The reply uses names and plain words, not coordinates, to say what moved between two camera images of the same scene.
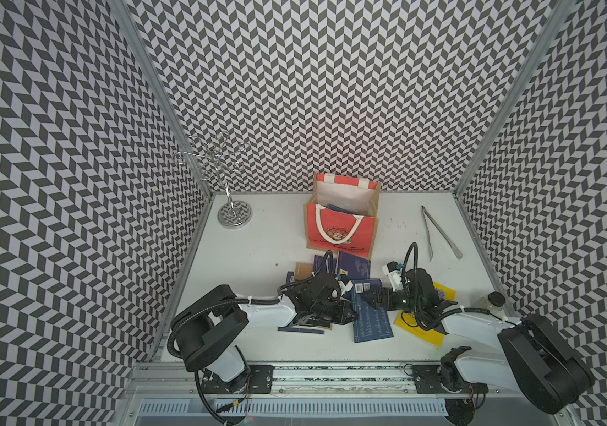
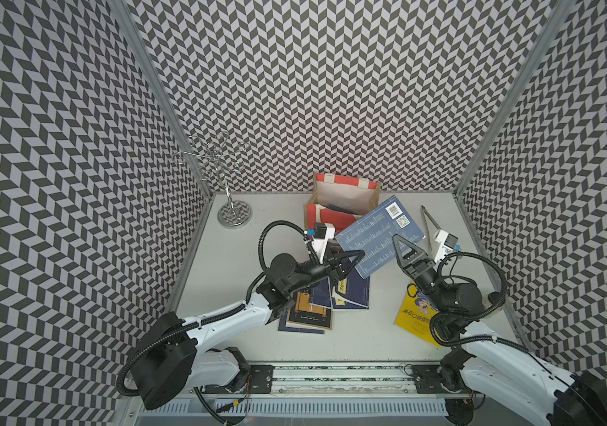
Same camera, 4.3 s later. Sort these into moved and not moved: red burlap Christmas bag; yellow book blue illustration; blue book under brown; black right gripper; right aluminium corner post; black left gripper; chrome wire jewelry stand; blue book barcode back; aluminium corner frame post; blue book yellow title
Moved: blue book barcode back; black left gripper; black right gripper; blue book yellow title
Not moved: yellow book blue illustration; aluminium corner frame post; right aluminium corner post; blue book under brown; chrome wire jewelry stand; red burlap Christmas bag
